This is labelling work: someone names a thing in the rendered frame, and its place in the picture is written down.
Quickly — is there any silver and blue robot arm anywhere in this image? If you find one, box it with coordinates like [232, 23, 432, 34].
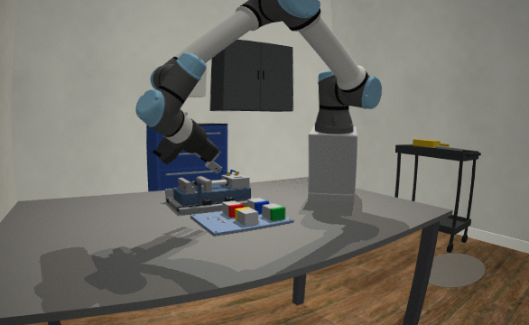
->
[135, 0, 382, 137]

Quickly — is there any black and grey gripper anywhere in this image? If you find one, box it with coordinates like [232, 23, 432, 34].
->
[153, 111, 222, 173]

